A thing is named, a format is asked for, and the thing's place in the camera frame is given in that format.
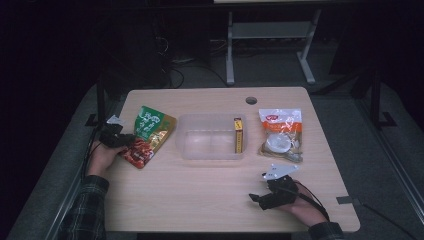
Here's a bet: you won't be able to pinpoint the grey tape strip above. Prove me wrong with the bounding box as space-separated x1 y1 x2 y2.
335 195 361 206

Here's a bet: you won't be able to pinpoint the black floor cables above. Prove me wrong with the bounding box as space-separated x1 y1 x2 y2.
156 33 231 89

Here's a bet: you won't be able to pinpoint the grey metal rail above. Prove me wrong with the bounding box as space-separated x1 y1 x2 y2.
353 96 424 214
43 99 128 240

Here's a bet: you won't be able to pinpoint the right hand-held gripper black cable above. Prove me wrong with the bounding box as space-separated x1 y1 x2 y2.
294 181 331 221

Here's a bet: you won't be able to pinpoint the orange and white food packet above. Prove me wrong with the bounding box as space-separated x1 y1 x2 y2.
258 107 304 163

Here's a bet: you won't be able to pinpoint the clear plastic container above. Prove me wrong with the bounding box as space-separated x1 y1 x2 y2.
174 112 248 160

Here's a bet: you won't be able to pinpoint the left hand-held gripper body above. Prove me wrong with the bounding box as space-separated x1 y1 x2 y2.
99 114 129 149

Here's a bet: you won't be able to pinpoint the small pink box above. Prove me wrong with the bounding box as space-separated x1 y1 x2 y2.
233 117 245 154

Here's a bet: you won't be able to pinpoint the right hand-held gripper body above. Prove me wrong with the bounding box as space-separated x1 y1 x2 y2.
258 163 299 211

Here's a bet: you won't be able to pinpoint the grey metal table frame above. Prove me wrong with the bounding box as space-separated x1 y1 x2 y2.
225 9 323 86

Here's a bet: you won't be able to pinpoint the person's left hand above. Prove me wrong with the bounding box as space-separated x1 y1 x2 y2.
87 138 129 179

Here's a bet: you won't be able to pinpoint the thin black floor cable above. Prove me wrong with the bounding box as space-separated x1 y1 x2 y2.
361 203 418 240

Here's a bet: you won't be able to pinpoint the black metal stand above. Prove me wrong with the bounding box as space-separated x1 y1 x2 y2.
369 69 398 131
84 76 108 131

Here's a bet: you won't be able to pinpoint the green and red snack packet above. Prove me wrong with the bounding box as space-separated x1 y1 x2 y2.
120 105 178 170

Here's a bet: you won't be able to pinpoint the person's right hand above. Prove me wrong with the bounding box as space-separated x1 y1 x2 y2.
280 187 329 228

